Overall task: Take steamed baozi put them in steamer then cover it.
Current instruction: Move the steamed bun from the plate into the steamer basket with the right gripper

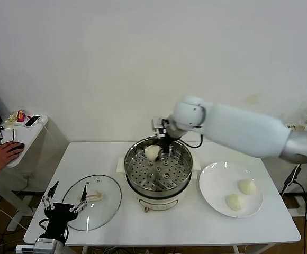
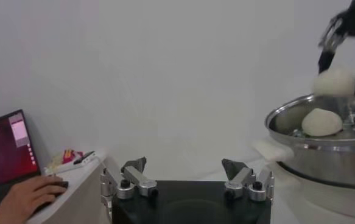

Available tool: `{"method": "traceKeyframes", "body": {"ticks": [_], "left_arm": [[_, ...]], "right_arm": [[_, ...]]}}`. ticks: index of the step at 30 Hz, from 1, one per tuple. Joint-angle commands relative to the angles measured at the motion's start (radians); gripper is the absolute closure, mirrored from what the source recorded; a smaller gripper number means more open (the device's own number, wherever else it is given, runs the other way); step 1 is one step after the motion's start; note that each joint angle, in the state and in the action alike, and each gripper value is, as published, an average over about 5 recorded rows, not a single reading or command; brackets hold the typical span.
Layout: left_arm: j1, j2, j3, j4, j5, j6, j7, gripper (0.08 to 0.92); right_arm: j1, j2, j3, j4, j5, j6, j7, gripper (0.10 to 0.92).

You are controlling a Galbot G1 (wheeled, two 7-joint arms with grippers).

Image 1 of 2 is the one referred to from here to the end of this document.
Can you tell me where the white side desk with laptop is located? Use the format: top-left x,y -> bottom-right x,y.
0,115 -> 69,232

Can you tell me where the white steamed baozi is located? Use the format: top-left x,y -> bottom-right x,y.
145,144 -> 161,161
237,179 -> 257,196
225,194 -> 246,212

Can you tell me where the bare person hand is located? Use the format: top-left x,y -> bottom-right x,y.
0,141 -> 26,173

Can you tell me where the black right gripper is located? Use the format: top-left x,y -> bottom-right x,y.
157,128 -> 182,161

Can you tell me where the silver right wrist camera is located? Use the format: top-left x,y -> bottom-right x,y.
151,117 -> 170,138

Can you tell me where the round glass pot lid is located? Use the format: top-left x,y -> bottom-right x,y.
62,174 -> 123,231

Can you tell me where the yellow snack packet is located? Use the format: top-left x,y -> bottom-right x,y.
6,111 -> 19,124

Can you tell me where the perforated steel steamer basket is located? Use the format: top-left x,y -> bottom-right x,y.
124,137 -> 194,195

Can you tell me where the black computer mouse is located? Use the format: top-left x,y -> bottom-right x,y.
8,142 -> 26,153

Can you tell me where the cream electric cooking pot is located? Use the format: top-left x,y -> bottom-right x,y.
115,156 -> 201,214

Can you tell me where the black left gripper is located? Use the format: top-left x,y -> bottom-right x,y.
42,181 -> 88,239

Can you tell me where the black and white small device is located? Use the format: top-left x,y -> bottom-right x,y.
25,115 -> 42,127

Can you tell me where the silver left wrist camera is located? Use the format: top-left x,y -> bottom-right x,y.
15,244 -> 35,254

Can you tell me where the thin black desk cable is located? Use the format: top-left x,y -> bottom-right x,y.
0,126 -> 16,141

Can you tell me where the black cable with inline box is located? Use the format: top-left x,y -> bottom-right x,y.
280,164 -> 307,254

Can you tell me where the round white plate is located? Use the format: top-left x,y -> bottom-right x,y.
198,161 -> 265,219

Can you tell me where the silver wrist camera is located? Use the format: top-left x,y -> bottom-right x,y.
15,244 -> 35,254
151,117 -> 170,138

